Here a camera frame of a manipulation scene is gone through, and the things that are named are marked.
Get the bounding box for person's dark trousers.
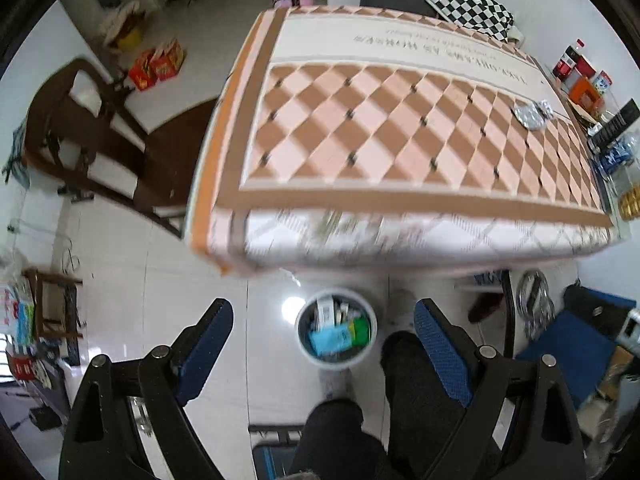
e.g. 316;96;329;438
289;331;503;480

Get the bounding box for coiled grey cable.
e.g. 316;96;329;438
517;269;556;338

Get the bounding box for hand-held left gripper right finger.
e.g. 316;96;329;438
414;298;586;480

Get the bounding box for cardboard box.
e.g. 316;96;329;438
597;345;636;401

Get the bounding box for dark wooden chair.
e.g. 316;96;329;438
24;57;217;237

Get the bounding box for blue grey bag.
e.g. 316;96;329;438
4;122;28;186

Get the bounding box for diamond pattern tablecloth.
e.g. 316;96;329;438
184;5;619;278

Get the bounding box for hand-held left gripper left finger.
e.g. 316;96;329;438
59;297;235;480

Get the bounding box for green white medicine box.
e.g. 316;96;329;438
347;317;372;347

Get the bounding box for long white toothpaste box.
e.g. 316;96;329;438
315;298;336;332

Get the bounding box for orange box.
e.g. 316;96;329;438
569;76;606;122

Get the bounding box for black white checkered cloth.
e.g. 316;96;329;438
424;0;516;42

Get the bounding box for silver blister pack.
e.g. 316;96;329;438
512;100;554;131

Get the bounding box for red gift box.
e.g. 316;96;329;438
128;50;163;92
150;37;186;82

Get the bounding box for blue white packet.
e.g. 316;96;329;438
597;135;638;175

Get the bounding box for round grey waste bin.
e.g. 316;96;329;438
294;287;377;372

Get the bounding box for stack of gold discs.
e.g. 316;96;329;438
619;187;640;222

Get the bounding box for cola bottle with red cap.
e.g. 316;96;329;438
552;38;585;81

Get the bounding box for small wooden stool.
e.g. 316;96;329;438
24;266;84;357

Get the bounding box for yellow bucket with plush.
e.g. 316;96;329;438
97;1;148;51

